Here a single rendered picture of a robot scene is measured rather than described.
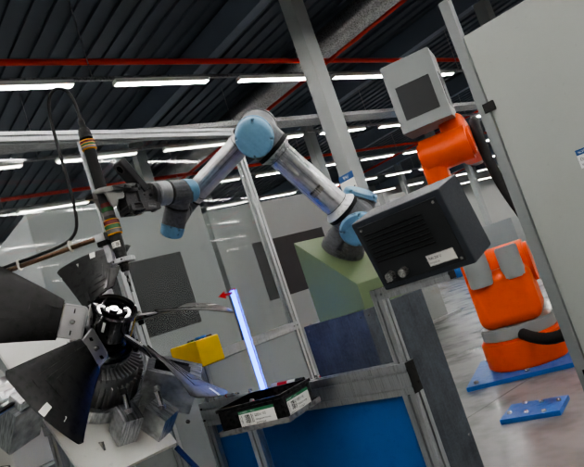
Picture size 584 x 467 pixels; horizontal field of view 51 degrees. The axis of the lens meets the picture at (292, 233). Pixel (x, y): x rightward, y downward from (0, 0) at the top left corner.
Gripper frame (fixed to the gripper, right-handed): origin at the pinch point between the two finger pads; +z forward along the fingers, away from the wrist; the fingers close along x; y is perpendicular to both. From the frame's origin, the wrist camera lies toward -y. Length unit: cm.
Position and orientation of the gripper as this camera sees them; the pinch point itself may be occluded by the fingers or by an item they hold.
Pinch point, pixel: (92, 193)
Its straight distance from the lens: 180.2
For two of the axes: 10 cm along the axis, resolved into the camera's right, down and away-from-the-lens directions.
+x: -6.8, 3.0, 6.7
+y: 3.1, 9.5, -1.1
